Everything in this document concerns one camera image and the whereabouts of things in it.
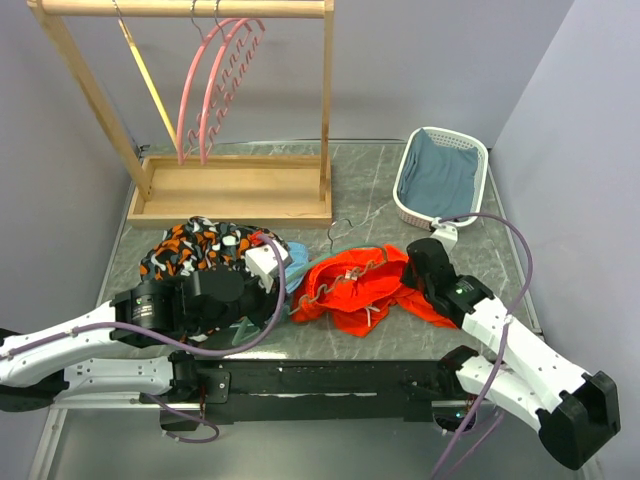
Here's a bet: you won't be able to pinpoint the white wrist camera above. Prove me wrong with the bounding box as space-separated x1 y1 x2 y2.
430 217 458 254
244 232 279 293

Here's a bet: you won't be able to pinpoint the yellow plastic hanger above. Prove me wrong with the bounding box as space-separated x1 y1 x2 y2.
118 19 177 147

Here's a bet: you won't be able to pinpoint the light blue shorts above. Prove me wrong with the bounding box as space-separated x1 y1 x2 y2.
285 242 310 295

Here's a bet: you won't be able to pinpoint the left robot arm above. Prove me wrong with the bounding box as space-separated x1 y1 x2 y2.
1 267 286 412

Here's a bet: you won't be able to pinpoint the green plastic hanger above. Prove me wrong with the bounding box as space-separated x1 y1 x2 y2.
229 219 390 346

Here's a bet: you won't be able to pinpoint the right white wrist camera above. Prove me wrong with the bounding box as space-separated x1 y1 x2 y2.
430 217 458 254

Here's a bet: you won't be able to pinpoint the left pink plastic hanger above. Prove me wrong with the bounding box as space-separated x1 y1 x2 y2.
176 20 224 165

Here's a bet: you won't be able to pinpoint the white plastic basket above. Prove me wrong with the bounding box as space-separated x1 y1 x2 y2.
392 126 489 229

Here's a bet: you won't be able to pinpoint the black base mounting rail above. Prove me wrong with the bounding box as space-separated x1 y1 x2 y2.
159 356 475 425

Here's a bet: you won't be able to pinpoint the blue-grey cloth in basket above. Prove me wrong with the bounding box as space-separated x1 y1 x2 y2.
396 129 479 218

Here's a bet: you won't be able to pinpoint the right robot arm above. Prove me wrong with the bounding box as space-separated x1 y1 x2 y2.
402 238 621 470

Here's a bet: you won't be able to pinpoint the wooden clothes rack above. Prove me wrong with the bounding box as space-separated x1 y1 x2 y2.
28 1 335 229

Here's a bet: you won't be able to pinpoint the right pink plastic hanger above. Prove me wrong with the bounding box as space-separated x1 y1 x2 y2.
198 18 265 165

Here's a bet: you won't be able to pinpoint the orange shorts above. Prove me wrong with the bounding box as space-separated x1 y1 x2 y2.
290 244 455 337

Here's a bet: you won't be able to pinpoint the patterned camouflage shorts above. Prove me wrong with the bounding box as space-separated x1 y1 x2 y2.
138 216 289 346

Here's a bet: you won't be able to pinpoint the pink plastic hanger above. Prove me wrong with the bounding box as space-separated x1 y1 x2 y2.
176 20 224 165
198 18 265 165

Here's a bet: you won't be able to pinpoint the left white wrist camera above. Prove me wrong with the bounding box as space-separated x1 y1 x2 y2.
244 232 279 293

